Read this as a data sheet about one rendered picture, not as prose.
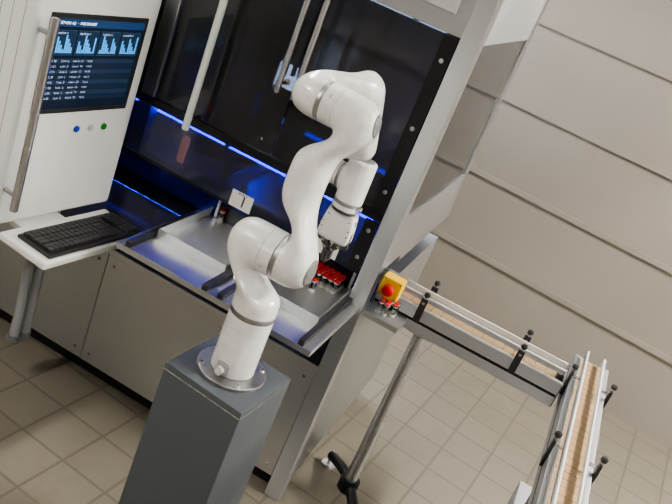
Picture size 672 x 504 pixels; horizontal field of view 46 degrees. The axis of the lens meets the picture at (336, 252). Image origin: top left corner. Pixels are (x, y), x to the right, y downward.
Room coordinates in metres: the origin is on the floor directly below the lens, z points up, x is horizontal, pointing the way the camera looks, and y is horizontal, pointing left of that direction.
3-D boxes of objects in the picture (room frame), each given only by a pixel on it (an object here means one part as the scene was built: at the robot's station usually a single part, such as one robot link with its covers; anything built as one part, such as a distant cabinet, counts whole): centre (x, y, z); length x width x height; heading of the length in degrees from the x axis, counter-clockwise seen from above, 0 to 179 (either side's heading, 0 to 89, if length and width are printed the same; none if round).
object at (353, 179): (2.19, 0.03, 1.35); 0.09 x 0.08 x 0.13; 74
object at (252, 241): (1.80, 0.17, 1.16); 0.19 x 0.12 x 0.24; 74
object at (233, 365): (1.79, 0.14, 0.95); 0.19 x 0.19 x 0.18
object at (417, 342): (2.51, -0.38, 0.46); 0.09 x 0.09 x 0.77; 76
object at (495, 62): (2.87, -0.26, 1.50); 0.85 x 0.01 x 0.59; 166
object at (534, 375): (2.47, -0.53, 0.92); 0.69 x 0.15 x 0.16; 76
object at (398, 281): (2.41, -0.21, 0.99); 0.08 x 0.07 x 0.07; 166
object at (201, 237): (2.43, 0.39, 0.90); 0.34 x 0.26 x 0.04; 166
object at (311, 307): (2.35, 0.06, 0.90); 0.34 x 0.26 x 0.04; 166
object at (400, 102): (2.47, 0.11, 1.50); 0.43 x 0.01 x 0.59; 76
